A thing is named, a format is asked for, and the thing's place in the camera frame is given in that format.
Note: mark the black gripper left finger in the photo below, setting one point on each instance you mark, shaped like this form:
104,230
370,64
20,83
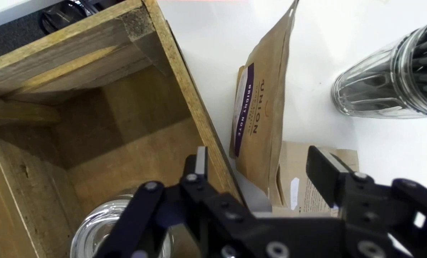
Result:
222,216

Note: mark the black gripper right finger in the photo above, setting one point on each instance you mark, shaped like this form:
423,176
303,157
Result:
390,216

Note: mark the open wooden slat crate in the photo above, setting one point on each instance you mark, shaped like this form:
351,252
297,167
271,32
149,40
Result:
128,144

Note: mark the clear glass jar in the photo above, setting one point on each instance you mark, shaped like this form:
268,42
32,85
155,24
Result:
92,229

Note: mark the mesh pen cup with pens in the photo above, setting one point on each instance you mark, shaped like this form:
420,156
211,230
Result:
390,73

